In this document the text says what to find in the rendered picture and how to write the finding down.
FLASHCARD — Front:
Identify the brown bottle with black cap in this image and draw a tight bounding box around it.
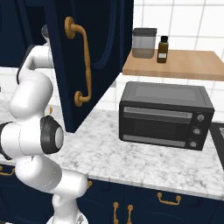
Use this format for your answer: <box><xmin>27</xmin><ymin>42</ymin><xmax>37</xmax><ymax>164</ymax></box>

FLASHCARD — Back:
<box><xmin>156</xmin><ymin>35</ymin><xmax>170</xmax><ymax>64</ymax></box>

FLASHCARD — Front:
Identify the navy open cabinet door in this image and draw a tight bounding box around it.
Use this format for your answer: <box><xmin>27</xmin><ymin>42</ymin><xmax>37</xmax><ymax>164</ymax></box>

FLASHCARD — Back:
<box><xmin>43</xmin><ymin>0</ymin><xmax>135</xmax><ymax>134</ymax></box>

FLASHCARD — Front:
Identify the navy lower cabinet door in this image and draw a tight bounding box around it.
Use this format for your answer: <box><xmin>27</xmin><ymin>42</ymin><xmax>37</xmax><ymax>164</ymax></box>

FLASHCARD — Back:
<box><xmin>122</xmin><ymin>200</ymin><xmax>165</xmax><ymax>224</ymax></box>
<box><xmin>76</xmin><ymin>178</ymin><xmax>124</xmax><ymax>224</ymax></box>

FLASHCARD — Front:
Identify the navy upper cabinet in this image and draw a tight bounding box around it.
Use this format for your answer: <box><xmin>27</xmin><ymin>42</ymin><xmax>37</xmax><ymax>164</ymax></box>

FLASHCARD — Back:
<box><xmin>0</xmin><ymin>0</ymin><xmax>49</xmax><ymax>68</ymax></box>

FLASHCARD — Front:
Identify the black toaster oven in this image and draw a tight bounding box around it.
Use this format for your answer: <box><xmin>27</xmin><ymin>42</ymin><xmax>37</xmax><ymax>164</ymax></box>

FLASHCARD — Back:
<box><xmin>118</xmin><ymin>80</ymin><xmax>216</xmax><ymax>151</ymax></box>

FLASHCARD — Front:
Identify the grey canister with dark lid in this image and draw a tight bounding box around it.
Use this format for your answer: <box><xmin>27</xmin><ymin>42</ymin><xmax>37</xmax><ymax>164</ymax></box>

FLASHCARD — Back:
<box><xmin>131</xmin><ymin>27</ymin><xmax>158</xmax><ymax>60</ymax></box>

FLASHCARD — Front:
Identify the long brass door handle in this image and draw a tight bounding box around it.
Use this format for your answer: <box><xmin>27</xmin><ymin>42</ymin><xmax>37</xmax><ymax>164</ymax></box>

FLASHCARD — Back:
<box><xmin>64</xmin><ymin>16</ymin><xmax>93</xmax><ymax>108</ymax></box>

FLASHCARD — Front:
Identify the wooden wall shelf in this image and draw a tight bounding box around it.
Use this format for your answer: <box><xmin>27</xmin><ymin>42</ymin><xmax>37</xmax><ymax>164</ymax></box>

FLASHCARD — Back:
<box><xmin>122</xmin><ymin>48</ymin><xmax>224</xmax><ymax>82</ymax></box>

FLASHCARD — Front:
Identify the brass cabinet door handle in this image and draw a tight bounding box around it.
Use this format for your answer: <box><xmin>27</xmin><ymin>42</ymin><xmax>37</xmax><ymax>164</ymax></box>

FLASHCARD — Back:
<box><xmin>112</xmin><ymin>201</ymin><xmax>120</xmax><ymax>224</ymax></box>
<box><xmin>126</xmin><ymin>204</ymin><xmax>135</xmax><ymax>224</ymax></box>

